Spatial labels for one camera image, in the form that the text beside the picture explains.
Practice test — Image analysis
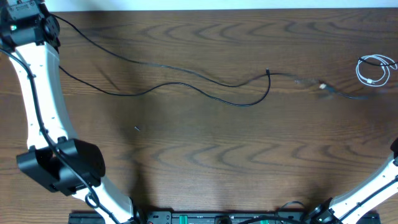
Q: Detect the thick black cable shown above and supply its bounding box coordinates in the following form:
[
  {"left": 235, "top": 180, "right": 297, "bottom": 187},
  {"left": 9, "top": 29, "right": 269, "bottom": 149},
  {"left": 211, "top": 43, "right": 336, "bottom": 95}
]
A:
[{"left": 51, "top": 14, "right": 368, "bottom": 100}]

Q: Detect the white USB cable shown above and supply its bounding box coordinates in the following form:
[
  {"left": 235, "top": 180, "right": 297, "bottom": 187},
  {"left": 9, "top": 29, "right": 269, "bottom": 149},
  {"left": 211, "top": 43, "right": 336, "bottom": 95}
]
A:
[{"left": 355, "top": 54, "right": 398, "bottom": 88}]

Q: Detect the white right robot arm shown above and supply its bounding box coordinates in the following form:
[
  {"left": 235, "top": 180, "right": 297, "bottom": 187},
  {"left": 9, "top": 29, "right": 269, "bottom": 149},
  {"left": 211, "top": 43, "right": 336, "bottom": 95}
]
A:
[{"left": 306, "top": 141, "right": 397, "bottom": 224}]

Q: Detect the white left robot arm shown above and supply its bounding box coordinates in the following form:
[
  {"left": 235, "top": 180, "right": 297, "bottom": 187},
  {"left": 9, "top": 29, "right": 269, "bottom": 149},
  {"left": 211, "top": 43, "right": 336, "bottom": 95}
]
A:
[{"left": 1, "top": 1, "right": 146, "bottom": 223}]

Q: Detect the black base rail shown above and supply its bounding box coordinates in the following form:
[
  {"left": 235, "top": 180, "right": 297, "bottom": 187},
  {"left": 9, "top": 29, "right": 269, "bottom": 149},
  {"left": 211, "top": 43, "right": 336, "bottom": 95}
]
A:
[{"left": 68, "top": 210, "right": 382, "bottom": 224}]

